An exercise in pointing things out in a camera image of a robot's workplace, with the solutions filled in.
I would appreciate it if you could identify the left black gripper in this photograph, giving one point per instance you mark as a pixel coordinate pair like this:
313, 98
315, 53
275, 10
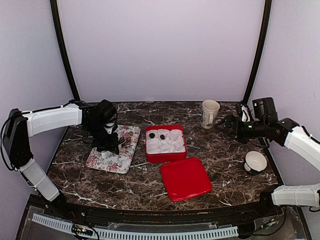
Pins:
110, 146

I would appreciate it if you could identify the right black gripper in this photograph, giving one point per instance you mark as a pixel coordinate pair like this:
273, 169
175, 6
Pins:
230, 119

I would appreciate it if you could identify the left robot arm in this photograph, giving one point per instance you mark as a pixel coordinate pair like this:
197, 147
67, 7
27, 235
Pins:
99, 120

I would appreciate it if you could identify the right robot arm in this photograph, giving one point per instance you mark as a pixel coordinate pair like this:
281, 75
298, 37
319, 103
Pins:
287, 133

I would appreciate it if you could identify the cream ceramic mug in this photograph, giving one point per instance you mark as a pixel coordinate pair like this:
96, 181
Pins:
210, 110

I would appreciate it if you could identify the floral rectangular tray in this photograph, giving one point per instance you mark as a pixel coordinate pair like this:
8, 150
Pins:
116, 159

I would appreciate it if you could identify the white and dark bowl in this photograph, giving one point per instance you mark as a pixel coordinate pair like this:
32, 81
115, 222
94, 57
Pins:
254, 163

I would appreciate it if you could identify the red box with paper cups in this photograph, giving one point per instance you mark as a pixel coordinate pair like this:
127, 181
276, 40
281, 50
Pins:
171, 149

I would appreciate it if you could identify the red box lid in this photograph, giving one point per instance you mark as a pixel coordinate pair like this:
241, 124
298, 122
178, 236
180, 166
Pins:
185, 179

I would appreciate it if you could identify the small circuit board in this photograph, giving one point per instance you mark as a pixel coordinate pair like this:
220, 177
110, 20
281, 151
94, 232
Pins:
81, 230

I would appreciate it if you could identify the white slotted cable duct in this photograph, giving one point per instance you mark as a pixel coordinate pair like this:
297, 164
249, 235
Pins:
100, 233

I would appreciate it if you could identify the black front table rail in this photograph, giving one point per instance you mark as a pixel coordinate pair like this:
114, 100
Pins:
239, 214

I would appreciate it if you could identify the left black frame post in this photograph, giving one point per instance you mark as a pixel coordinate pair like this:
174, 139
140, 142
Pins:
62, 48

